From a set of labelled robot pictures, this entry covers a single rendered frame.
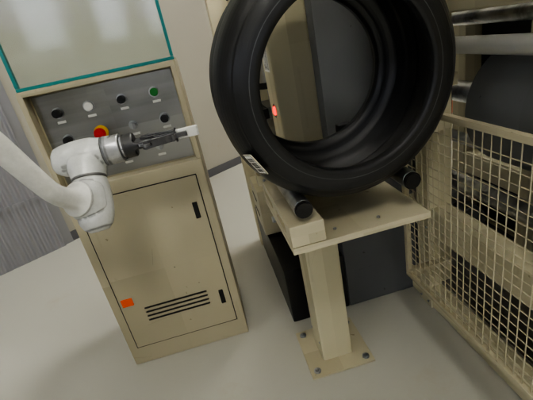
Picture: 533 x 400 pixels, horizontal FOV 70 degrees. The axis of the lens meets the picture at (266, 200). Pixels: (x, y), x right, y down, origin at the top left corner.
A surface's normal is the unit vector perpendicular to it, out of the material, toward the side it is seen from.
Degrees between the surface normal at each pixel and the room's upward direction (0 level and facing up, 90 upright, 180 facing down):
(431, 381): 0
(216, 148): 90
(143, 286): 90
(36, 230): 90
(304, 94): 90
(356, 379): 0
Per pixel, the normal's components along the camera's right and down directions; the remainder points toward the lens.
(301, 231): 0.19, 0.36
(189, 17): 0.67, 0.18
